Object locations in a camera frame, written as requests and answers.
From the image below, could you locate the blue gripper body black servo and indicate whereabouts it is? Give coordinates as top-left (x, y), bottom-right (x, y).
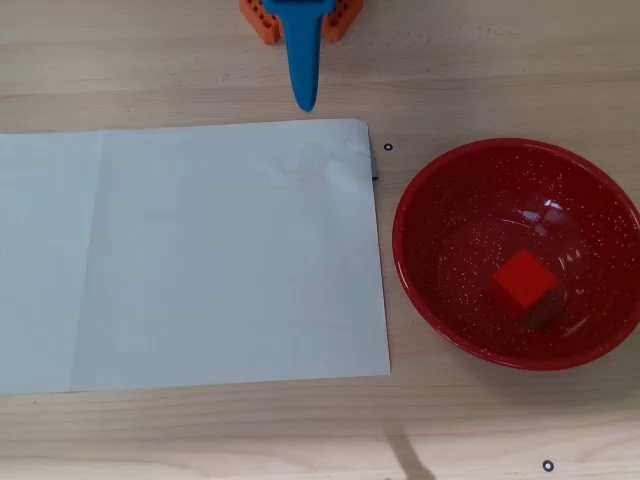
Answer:
top-left (261, 0), bottom-right (336, 18)

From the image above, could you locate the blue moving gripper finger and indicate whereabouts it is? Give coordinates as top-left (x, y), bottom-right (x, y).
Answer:
top-left (281, 11), bottom-right (327, 113)

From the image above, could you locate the red cube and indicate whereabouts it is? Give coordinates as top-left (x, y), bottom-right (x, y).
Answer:
top-left (491, 248), bottom-right (559, 322)

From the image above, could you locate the red speckled enamel bowl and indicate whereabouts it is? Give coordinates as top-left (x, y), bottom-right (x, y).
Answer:
top-left (391, 137), bottom-right (640, 373)

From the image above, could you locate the white paper sheet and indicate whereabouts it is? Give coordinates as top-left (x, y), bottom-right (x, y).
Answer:
top-left (0, 118), bottom-right (393, 397)

